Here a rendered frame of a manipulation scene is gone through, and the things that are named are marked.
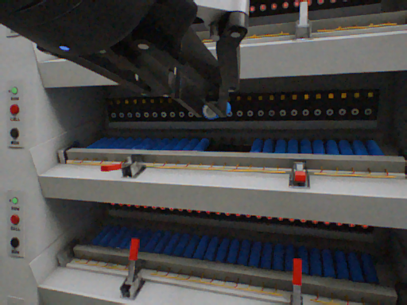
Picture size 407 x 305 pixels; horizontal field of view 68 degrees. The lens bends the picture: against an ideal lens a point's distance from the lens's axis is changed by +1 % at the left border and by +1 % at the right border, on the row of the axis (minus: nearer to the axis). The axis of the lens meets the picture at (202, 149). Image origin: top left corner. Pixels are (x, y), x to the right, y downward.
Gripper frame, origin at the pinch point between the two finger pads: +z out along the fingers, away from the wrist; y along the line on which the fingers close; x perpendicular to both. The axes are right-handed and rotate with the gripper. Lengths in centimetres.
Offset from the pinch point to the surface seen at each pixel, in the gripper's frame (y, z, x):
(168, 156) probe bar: 11.9, 19.6, 4.2
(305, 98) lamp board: -10.0, 28.6, -8.0
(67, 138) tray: 35.2, 21.5, 1.2
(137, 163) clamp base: 16.5, 17.4, 5.8
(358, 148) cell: -17.9, 24.6, 1.6
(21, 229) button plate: 38.8, 16.9, 18.9
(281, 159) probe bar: -6.6, 19.7, 4.1
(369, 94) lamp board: -20.2, 28.5, -8.4
